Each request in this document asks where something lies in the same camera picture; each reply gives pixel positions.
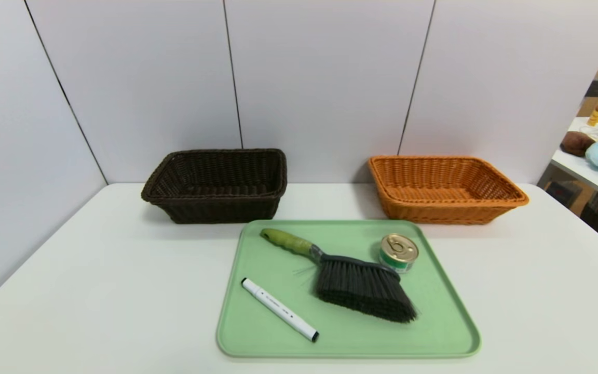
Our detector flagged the green handled black bristle brush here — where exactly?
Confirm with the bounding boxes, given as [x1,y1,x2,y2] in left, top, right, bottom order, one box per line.
[260,228,418,324]

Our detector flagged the white marker pen black caps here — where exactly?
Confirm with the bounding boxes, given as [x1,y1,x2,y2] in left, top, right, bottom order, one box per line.
[241,277,320,343]

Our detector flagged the dark brown wicker basket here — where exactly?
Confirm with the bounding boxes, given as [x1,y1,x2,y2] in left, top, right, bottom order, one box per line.
[141,149,288,224]

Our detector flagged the orange wicker basket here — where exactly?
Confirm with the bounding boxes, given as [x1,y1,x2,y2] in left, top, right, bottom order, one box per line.
[368,155,529,225]

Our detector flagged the gold lid tin can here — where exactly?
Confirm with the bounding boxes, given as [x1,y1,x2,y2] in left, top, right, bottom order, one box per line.
[379,233,419,274]

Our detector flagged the light green plastic tray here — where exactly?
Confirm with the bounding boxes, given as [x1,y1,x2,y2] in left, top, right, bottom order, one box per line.
[216,219,481,359]

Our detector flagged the brown round object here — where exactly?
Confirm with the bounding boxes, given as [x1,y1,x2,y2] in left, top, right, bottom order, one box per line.
[560,131,596,157]

